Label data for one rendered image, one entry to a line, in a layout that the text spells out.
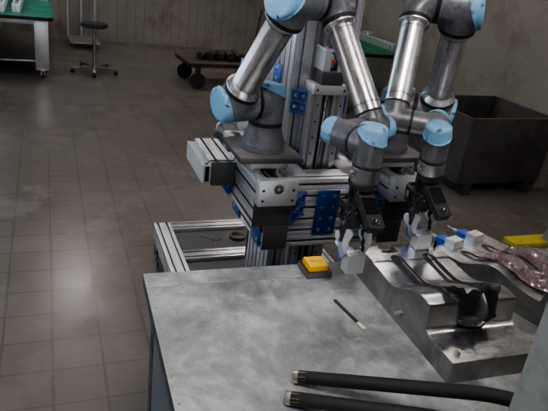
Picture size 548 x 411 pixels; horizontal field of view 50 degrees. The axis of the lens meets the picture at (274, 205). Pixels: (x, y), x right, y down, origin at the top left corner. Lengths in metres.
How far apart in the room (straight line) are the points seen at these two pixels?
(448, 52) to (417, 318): 0.88
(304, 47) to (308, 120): 0.25
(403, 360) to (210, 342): 0.47
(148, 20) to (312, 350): 8.73
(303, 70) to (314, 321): 0.97
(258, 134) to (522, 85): 4.28
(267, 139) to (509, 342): 0.96
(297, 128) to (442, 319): 0.99
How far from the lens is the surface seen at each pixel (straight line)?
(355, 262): 1.57
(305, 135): 2.14
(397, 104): 1.75
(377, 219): 1.46
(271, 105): 1.92
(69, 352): 2.71
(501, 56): 6.22
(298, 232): 2.14
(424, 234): 1.81
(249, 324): 1.50
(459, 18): 1.90
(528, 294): 1.80
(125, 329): 2.82
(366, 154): 1.46
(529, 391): 0.90
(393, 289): 1.62
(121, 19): 9.84
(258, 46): 1.72
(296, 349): 1.45
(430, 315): 1.49
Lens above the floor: 1.67
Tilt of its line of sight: 24 degrees down
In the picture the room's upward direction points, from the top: 7 degrees clockwise
